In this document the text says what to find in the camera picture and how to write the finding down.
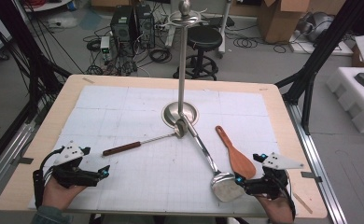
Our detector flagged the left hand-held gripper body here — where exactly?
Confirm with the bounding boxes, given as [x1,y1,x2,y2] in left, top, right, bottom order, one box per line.
[49,140,102,189]

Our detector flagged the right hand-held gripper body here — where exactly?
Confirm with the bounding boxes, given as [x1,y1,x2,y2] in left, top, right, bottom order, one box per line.
[244,151,305,201]

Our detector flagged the steel spatula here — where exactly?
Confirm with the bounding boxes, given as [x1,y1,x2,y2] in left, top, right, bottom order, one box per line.
[180,115,246,203]

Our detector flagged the wooden rice paddle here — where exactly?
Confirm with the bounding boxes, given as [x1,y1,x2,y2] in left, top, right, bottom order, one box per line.
[215,125,258,180]

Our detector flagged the steel ladle with wooden handle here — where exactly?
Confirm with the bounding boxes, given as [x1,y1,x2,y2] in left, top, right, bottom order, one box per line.
[102,119,189,157]

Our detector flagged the steel utensil stand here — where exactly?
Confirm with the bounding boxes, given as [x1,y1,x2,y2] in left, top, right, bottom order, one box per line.
[161,0,209,129]

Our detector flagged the person's right hand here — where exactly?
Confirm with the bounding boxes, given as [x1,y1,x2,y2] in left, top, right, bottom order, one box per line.
[254,193,295,224]

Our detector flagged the person's left hand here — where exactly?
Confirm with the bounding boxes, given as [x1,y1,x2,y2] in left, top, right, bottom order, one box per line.
[41,177,87,211]

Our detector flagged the thin wooden strip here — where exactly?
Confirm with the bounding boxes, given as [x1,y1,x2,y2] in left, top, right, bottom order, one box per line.
[291,192,314,215]

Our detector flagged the white grid mat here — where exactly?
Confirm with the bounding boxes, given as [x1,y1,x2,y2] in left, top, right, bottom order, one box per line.
[27,85,298,218]

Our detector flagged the grey tape strip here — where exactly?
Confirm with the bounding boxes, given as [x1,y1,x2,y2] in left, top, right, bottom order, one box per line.
[10,157,35,166]
[301,171,323,183]

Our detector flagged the grey box with green light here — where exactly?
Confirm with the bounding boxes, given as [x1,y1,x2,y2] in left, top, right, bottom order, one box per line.
[100,35,111,62]

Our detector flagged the white foam block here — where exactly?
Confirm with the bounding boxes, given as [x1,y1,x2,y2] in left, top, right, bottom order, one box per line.
[326,66,364,134]

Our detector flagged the black computer tower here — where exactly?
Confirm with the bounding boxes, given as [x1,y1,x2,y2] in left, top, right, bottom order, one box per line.
[134,4,156,49]
[110,6,135,43]

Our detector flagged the black round stool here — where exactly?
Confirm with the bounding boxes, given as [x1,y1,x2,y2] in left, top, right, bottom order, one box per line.
[173,25,223,81]

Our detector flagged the white metal stand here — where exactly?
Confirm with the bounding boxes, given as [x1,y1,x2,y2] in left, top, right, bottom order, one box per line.
[217,0,233,59]

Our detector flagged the cardboard box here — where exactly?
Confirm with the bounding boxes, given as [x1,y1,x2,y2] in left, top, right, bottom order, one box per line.
[258,0,310,44]

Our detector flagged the grey round device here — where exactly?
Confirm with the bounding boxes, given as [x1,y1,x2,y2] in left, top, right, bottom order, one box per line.
[298,11,335,43]

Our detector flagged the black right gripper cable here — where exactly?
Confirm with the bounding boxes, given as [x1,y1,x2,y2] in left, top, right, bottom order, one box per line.
[281,174,297,218]

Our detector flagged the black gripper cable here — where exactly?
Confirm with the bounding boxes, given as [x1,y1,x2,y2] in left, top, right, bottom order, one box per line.
[281,174,297,218]
[32,147,64,209]

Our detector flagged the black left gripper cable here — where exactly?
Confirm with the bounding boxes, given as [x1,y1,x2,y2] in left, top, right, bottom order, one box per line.
[32,147,64,209]

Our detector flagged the aluminium rail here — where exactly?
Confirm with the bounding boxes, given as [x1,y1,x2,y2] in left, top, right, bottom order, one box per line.
[285,102,348,224]
[0,122,38,203]

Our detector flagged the black metal frame with cables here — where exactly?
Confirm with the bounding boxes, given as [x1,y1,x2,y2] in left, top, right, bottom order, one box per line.
[0,0,74,175]

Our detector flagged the black cable coil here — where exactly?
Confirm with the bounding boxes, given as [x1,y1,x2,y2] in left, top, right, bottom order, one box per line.
[148,48,173,64]
[232,36,259,49]

